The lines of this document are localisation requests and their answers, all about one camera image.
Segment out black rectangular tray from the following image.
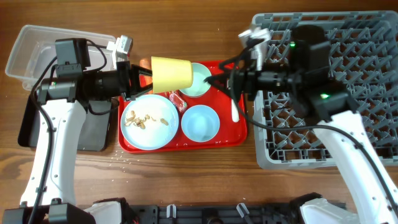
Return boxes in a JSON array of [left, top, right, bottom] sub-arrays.
[[17, 98, 111, 152]]

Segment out light blue plate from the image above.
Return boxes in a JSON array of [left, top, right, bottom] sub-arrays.
[[120, 95, 180, 151]]

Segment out peanut shell scraps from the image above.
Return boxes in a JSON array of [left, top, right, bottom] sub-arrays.
[[124, 110, 169, 129]]

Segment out white plastic spoon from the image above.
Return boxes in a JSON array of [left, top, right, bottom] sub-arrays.
[[231, 99, 240, 123]]

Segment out light blue bowl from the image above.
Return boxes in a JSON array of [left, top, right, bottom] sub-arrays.
[[181, 105, 221, 142]]

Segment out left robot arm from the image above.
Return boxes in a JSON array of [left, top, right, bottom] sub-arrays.
[[2, 39, 153, 223]]

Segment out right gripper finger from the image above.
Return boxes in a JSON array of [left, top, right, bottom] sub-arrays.
[[218, 55, 249, 73], [204, 73, 230, 93]]

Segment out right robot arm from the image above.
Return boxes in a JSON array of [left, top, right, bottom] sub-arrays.
[[206, 25, 397, 223]]

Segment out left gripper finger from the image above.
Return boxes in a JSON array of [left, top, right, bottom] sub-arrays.
[[131, 64, 152, 77], [126, 85, 153, 100]]

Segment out mint green bowl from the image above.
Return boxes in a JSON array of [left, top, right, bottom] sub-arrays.
[[180, 63, 211, 98]]

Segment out red candy wrapper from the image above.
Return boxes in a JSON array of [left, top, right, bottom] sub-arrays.
[[169, 91, 188, 113]]

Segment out clear plastic bin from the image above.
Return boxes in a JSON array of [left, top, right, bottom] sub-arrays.
[[5, 25, 116, 91]]

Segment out yellow plastic cup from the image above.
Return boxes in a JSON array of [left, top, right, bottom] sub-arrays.
[[151, 57, 193, 93]]

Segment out grey dishwasher rack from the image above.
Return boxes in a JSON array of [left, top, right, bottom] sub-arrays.
[[252, 11, 397, 169]]

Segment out red serving tray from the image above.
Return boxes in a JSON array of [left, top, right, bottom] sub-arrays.
[[118, 60, 248, 154]]

